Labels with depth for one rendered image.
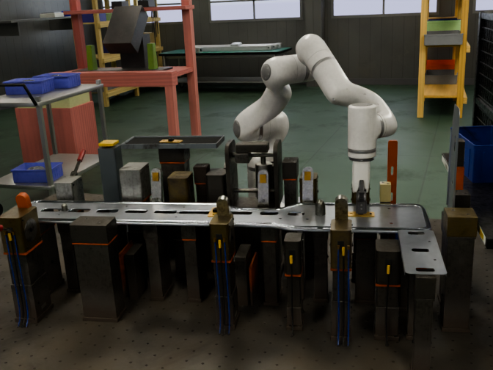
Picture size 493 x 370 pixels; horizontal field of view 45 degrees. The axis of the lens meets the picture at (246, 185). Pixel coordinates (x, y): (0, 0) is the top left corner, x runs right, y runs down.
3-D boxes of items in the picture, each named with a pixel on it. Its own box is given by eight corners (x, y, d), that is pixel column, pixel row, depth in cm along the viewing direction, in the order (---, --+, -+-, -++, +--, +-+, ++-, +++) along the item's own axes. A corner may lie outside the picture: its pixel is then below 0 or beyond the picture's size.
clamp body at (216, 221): (212, 335, 181) (205, 227, 170) (221, 315, 192) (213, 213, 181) (233, 336, 179) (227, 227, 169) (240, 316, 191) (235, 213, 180)
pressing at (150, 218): (-2, 225, 197) (-3, 220, 197) (32, 202, 218) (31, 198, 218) (433, 233, 173) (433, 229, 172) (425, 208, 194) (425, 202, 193)
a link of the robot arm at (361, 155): (348, 144, 186) (348, 153, 187) (347, 150, 177) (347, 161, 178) (375, 144, 184) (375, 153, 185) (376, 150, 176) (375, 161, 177)
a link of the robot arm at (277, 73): (271, 143, 251) (235, 149, 245) (261, 119, 255) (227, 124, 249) (315, 73, 208) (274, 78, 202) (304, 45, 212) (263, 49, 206)
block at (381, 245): (373, 346, 171) (375, 255, 162) (373, 325, 182) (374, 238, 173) (400, 348, 169) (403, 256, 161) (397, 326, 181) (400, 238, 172)
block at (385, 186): (378, 285, 205) (380, 184, 194) (378, 281, 208) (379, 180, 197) (388, 286, 204) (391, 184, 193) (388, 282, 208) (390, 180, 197)
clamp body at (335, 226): (329, 347, 172) (328, 234, 161) (330, 325, 183) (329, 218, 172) (352, 348, 170) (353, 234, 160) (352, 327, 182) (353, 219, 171)
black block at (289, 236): (284, 336, 178) (281, 245, 169) (287, 319, 187) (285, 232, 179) (302, 337, 177) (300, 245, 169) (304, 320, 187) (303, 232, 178)
